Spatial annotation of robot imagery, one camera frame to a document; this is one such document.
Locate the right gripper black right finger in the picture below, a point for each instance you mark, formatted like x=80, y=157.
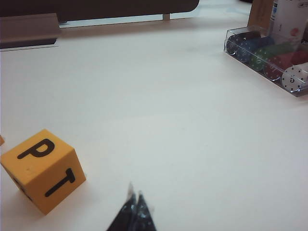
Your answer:
x=145, y=221

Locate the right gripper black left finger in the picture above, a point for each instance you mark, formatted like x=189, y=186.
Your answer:
x=122, y=221

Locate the yellow P letter block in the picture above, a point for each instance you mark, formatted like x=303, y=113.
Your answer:
x=43, y=170

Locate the yellow T Y letter block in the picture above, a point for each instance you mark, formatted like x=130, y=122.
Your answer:
x=1, y=140

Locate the clear poker chip case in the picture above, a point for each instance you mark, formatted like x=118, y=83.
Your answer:
x=264, y=69

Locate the green poker chip stack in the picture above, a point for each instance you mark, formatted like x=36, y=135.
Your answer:
x=257, y=61

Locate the black poker chip stack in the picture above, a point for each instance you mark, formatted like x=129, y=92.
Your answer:
x=232, y=45

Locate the blue poker chip stack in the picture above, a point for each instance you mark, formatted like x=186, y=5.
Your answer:
x=245, y=51

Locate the red poker chip stack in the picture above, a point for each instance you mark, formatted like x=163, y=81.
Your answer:
x=272, y=69

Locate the white poker chip stack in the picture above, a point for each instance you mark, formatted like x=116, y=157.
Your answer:
x=292, y=80

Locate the brown desk divider screen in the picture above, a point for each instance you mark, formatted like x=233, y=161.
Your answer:
x=96, y=8

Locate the white divider foot bracket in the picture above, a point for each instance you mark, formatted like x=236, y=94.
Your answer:
x=166, y=16

